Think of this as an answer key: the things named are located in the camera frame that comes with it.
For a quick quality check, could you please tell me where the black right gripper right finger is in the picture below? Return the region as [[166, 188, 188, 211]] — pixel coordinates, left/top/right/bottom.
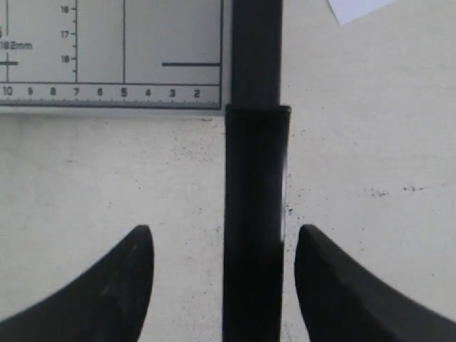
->
[[294, 224, 455, 341]]

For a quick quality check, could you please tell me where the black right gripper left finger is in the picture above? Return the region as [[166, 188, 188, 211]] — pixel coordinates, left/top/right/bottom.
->
[[1, 225, 154, 341]]

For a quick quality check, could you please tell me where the black cutter blade arm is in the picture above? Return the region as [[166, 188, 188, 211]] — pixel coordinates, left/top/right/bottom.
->
[[222, 1, 291, 341]]

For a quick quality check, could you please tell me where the white paper sheet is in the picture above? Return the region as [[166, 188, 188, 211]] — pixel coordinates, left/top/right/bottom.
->
[[326, 0, 395, 25]]

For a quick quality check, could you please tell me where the grey paper cutter base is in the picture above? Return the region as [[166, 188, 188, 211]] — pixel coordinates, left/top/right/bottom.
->
[[1, 0, 232, 116]]

